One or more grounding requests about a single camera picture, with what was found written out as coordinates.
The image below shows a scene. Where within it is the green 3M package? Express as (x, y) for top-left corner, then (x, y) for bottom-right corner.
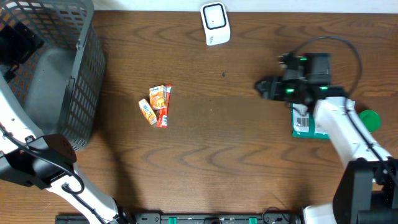
(291, 103), (329, 139)

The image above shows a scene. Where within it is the green lid seasoning jar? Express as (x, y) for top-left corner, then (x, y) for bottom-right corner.
(359, 110), (382, 132)

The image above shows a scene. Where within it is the red snack packet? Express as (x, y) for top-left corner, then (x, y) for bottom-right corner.
(157, 83), (172, 128)

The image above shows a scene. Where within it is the orange white tissue pack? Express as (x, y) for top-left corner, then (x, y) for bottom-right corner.
(149, 85), (167, 110)

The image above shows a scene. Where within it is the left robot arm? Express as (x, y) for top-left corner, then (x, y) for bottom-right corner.
(1, 20), (131, 223)

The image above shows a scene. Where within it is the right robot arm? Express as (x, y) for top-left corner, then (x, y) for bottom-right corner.
(254, 53), (397, 223)

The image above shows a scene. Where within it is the white barcode scanner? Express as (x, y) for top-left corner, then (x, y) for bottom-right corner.
(200, 2), (231, 46)

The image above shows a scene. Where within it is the grey plastic mesh basket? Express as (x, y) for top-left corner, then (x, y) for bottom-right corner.
(1, 0), (106, 150)

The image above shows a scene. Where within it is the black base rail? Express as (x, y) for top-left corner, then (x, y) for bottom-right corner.
(55, 212), (304, 224)

